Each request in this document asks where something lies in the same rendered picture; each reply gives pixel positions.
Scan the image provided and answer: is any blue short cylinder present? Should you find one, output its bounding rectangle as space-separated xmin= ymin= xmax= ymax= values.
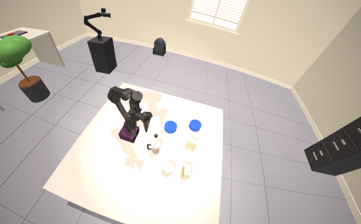
xmin=189 ymin=120 xmax=202 ymax=132
xmin=164 ymin=121 xmax=177 ymax=134

